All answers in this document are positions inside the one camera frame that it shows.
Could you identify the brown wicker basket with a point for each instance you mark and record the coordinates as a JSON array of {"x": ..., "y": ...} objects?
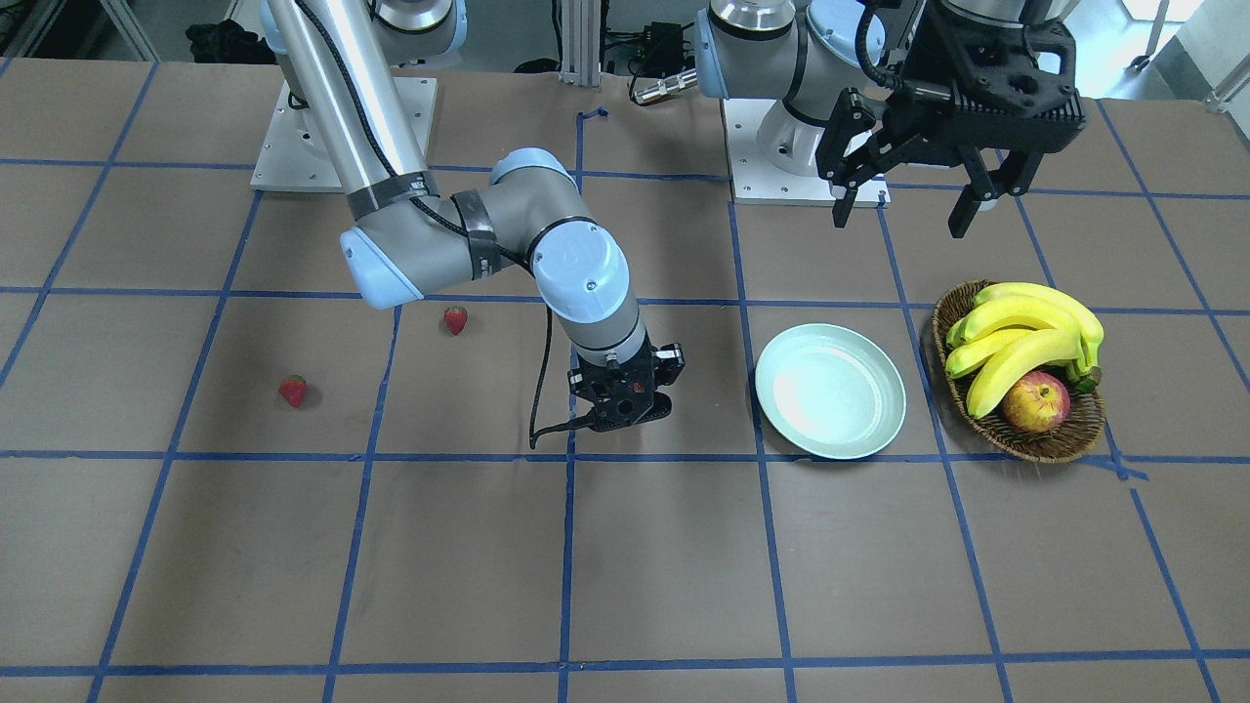
[{"x": 1072, "y": 439}]

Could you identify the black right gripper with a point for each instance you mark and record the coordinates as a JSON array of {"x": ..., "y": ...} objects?
[{"x": 670, "y": 363}]

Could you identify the aluminium frame post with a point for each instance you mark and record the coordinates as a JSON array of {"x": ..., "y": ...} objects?
[{"x": 581, "y": 26}]

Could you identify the pale green plate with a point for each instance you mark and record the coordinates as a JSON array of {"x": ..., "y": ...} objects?
[{"x": 830, "y": 391}]

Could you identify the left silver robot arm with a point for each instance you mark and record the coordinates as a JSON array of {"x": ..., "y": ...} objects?
[{"x": 863, "y": 86}]

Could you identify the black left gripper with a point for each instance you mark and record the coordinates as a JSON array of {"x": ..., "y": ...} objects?
[{"x": 919, "y": 109}]

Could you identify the red strawberry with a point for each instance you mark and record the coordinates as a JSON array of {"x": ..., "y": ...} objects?
[
  {"x": 293, "y": 390},
  {"x": 454, "y": 320}
]

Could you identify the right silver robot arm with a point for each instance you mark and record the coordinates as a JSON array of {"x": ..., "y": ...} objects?
[{"x": 408, "y": 240}]

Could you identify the red yellow apple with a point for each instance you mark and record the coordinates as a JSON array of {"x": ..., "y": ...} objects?
[{"x": 1036, "y": 404}]

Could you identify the yellow banana bunch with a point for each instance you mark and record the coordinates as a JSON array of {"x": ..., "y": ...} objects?
[{"x": 1013, "y": 330}]

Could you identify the black cloth bundle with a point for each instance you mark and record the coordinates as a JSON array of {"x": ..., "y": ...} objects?
[{"x": 228, "y": 43}]

